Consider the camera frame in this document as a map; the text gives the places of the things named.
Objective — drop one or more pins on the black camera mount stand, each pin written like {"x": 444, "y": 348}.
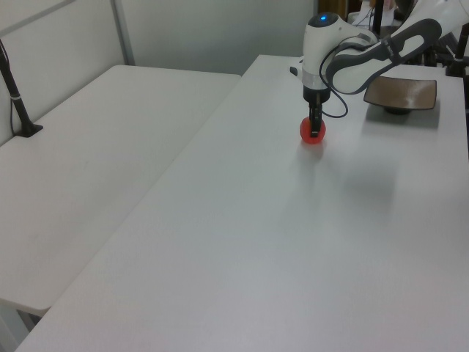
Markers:
{"x": 458, "y": 66}

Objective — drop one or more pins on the red apple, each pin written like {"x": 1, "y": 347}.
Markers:
{"x": 306, "y": 132}

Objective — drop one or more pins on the brown square ceramic plate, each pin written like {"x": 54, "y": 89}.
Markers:
{"x": 403, "y": 91}

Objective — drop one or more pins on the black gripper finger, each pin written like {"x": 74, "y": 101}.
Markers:
{"x": 321, "y": 111}
{"x": 314, "y": 124}

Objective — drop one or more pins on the black pole with base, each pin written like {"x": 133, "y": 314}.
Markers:
{"x": 18, "y": 106}

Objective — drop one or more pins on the thin black background pole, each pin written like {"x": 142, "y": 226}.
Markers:
{"x": 377, "y": 14}

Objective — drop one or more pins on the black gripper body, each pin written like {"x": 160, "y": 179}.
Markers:
{"x": 316, "y": 96}

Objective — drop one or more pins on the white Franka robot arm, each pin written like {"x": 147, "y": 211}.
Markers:
{"x": 315, "y": 44}

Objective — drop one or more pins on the grey metal partition post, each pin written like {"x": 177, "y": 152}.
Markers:
{"x": 124, "y": 33}

